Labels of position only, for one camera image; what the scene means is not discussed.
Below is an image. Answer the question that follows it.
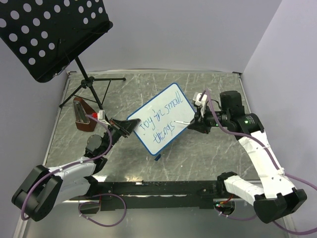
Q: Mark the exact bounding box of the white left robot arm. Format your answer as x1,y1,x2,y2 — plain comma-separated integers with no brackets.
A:
11,119,141,221

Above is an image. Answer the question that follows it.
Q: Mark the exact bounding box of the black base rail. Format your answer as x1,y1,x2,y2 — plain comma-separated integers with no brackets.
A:
70,180,231,211

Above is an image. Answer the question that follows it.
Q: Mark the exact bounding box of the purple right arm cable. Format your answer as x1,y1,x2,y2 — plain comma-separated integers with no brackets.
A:
200,89,317,235

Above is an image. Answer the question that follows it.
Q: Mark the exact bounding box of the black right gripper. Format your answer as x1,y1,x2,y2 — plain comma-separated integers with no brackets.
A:
187,104,230,134

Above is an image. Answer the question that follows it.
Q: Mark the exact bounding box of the brown wooden metronome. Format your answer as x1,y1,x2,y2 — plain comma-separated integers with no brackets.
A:
73,97,97,132

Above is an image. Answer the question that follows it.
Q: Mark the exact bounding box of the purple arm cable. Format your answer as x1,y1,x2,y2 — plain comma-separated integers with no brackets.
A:
200,89,317,235
21,114,113,221

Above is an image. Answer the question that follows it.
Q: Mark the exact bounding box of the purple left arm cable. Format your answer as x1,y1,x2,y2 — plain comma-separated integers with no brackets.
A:
21,114,113,221

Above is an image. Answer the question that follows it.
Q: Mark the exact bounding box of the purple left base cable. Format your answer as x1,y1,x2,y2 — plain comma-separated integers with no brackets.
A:
78,194,126,227

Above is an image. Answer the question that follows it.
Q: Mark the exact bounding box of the white whiteboard marker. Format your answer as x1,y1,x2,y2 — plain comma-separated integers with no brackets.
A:
174,120,190,125

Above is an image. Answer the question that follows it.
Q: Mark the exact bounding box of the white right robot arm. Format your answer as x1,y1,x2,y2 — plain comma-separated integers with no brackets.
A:
188,91,307,224

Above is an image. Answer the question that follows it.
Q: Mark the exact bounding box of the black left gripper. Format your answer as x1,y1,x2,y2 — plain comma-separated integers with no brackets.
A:
101,118,140,155

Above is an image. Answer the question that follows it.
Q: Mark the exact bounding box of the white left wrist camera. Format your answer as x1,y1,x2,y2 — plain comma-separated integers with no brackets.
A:
92,110,106,121

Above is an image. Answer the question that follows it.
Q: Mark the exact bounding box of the black perforated music stand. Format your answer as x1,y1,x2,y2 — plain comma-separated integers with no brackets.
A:
0,0,113,109

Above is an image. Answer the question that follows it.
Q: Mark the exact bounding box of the blue framed whiteboard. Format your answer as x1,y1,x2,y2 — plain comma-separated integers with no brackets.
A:
127,83,195,156

